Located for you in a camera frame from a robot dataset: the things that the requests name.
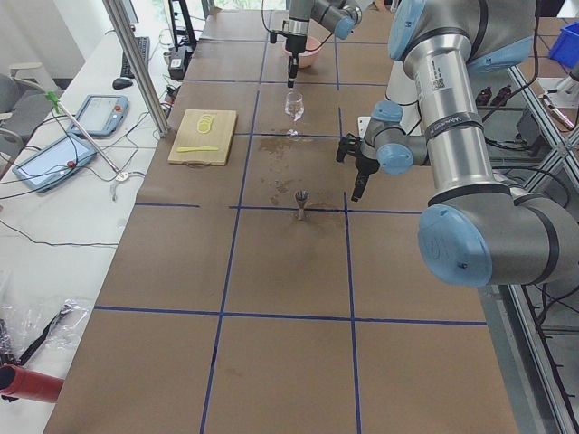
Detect black computer mouse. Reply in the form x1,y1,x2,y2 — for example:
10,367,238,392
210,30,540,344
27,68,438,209
111,77,133,90

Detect aluminium frame post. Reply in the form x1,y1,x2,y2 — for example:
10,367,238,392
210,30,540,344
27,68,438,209
102,0,169,137

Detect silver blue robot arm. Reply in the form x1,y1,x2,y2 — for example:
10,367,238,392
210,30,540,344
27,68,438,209
352,1,578,288
269,0,363,57

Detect black power adapter box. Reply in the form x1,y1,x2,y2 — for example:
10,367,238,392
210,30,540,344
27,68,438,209
168,46,193,80

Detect pink bowl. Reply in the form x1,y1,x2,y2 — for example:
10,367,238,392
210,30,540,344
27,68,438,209
299,36,321,69

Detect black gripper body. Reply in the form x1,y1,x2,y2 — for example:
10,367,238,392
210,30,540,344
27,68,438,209
269,19,308,55
336,133,378,176

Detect metal rod with green tip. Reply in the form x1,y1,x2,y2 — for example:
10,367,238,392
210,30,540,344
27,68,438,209
45,91,129,182

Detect yellow plastic knife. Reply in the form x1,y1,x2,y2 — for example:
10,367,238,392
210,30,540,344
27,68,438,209
176,146,220,153

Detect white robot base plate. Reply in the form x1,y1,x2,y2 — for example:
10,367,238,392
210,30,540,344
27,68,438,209
357,116,371,137

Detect bamboo cutting board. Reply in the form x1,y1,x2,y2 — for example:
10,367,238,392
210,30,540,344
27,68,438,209
167,109,237,166

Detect clear wine glass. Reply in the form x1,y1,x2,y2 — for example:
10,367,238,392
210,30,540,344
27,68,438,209
284,90,304,138

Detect blue storage bin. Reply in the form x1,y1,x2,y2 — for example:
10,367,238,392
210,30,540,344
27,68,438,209
548,22,579,68

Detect clear plastic bag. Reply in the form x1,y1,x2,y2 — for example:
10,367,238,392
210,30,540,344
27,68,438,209
1,297,92,366

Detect steel double jigger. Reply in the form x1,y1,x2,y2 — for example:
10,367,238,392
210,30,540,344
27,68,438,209
294,190,309,221

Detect blue teach pendant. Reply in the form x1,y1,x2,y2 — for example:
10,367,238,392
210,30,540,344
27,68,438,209
74,94,128,137
12,135,97,193

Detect near blue teach pendant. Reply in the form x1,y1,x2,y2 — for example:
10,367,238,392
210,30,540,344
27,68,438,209
12,135,97,193

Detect far blue teach pendant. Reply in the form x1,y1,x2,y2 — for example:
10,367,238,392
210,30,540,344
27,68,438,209
74,94,128,137

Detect red thermos bottle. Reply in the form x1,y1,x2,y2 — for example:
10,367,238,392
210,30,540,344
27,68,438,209
1,364,64,403

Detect black keyboard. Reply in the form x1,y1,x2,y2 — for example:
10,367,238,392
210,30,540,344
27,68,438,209
120,36,151,78

